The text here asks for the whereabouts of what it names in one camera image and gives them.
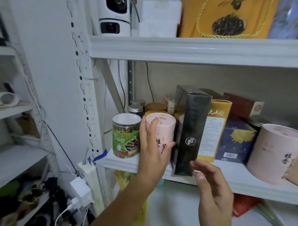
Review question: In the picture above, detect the small white device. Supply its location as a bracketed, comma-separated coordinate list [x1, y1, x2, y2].
[0, 92, 20, 108]

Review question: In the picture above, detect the tall black and yellow box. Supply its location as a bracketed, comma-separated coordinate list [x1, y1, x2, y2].
[171, 85, 213, 177]

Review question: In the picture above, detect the clear green label nut jar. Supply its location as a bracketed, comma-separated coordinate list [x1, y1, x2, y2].
[112, 113, 142, 159]

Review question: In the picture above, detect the red-brown box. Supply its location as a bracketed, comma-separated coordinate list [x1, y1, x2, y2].
[223, 92, 265, 119]

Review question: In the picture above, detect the white security camera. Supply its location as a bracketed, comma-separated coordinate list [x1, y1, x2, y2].
[98, 0, 132, 37]

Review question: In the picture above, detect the white power adapter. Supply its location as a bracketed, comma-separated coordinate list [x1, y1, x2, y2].
[69, 176, 94, 208]

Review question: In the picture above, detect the person's left hand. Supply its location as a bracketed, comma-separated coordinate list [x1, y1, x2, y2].
[136, 116, 177, 186]

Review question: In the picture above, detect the small white box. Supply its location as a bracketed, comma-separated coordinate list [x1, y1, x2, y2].
[138, 0, 183, 38]

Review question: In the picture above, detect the yellow box white label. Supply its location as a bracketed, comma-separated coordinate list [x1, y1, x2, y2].
[197, 98, 233, 163]

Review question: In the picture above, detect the small pink canister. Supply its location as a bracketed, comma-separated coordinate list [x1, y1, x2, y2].
[146, 112, 177, 154]

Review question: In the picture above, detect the pink cylinder canister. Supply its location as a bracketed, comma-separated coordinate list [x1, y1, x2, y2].
[246, 123, 298, 186]

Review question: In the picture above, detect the beige cylinder canister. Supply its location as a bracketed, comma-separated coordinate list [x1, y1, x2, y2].
[284, 158, 298, 187]

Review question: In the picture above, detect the white metal shelving unit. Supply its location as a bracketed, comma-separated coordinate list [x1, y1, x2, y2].
[65, 0, 298, 226]

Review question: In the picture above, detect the red pouch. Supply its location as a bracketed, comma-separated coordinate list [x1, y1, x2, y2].
[233, 193, 261, 218]

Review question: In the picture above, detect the blue glass jar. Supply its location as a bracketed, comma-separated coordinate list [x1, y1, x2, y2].
[268, 0, 298, 40]

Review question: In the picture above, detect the blue tape strip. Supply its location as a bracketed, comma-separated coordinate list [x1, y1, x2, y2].
[88, 149, 109, 165]

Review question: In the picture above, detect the person's right hand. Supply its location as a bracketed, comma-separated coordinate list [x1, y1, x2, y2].
[190, 160, 234, 226]

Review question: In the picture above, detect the person's left forearm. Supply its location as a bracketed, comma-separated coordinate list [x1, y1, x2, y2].
[91, 179, 161, 226]

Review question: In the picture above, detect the dark blue moon box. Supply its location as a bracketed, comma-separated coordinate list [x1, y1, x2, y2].
[215, 114, 258, 165]

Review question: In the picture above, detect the white power strip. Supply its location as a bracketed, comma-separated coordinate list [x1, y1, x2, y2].
[77, 160, 107, 215]

